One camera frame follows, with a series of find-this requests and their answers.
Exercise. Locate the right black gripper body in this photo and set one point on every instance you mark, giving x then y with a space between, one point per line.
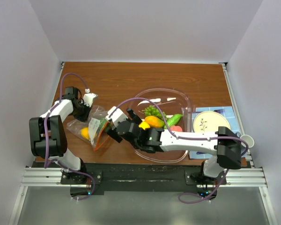
136 143

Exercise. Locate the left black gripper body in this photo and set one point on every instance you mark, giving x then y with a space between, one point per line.
81 113

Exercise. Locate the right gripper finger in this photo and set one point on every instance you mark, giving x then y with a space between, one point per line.
133 116
112 132

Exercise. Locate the yellow fake bell pepper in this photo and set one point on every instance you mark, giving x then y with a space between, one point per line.
144 125

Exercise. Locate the clear zip top bag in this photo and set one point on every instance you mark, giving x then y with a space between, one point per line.
98 136

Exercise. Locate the green fake grapes bunch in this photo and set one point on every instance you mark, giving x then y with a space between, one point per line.
153 111

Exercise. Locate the yellow fake lemon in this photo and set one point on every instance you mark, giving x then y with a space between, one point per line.
85 133

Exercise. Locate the orange fake mango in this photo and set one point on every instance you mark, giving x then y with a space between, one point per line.
154 122

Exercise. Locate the light green fake cucumber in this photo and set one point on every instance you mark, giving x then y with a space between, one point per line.
174 120

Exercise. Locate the red fake tomato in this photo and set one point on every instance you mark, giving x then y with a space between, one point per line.
176 128

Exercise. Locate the green fake vegetable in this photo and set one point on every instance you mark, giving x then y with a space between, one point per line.
103 122

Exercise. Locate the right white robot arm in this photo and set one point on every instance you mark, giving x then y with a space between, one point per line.
223 145

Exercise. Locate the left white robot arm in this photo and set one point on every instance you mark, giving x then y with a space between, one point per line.
47 134

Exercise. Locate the clear pink plastic tray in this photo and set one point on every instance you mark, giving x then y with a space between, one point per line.
171 102

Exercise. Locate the cream floral plate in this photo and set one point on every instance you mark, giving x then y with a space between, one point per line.
209 121

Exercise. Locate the purple plastic fork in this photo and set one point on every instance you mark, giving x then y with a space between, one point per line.
219 110

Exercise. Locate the blue checkered placemat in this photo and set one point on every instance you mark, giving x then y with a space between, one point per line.
228 114

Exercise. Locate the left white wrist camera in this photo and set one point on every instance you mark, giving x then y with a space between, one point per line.
89 98

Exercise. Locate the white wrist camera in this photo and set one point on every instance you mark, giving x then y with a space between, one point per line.
89 98
115 116

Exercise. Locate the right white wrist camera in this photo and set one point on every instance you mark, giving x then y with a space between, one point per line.
115 116

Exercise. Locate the white blue-handled mug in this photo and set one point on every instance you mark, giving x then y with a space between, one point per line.
247 138

